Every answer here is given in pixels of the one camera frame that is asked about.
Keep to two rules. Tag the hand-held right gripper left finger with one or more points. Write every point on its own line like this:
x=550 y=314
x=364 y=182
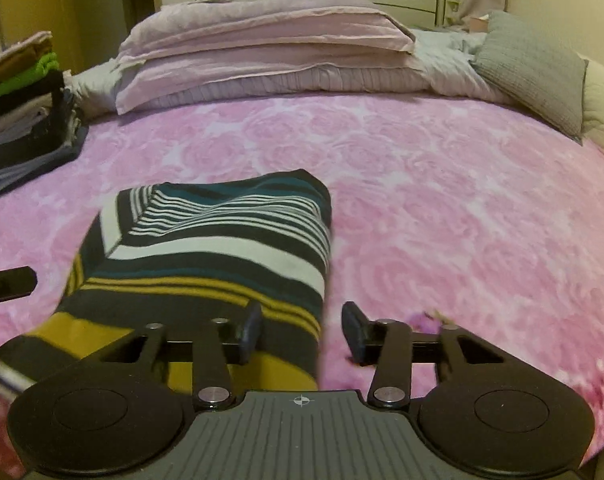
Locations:
x=249 y=330

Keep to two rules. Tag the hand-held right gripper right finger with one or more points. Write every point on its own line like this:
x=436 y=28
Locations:
x=354 y=332

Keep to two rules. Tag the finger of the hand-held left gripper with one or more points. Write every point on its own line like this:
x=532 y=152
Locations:
x=9 y=282

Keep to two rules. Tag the striped dark knit garment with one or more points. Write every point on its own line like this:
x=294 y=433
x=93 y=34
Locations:
x=206 y=260

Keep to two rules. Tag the pink floral blanket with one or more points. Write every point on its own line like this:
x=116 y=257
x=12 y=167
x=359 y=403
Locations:
x=432 y=210

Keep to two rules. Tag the stack of folded clothes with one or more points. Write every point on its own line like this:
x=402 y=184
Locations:
x=26 y=120

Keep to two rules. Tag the white striped duvet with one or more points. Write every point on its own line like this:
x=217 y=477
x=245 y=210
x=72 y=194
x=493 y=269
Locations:
x=457 y=70

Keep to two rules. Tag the light pink quilt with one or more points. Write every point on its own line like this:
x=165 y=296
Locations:
x=262 y=35

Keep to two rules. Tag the brown wooden door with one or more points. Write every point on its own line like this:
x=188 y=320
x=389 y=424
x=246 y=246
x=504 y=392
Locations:
x=136 y=10

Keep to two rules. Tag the grey checked pillow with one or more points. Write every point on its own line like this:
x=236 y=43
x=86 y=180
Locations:
x=537 y=70

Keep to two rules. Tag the small pink box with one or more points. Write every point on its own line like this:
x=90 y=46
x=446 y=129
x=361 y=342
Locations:
x=478 y=22

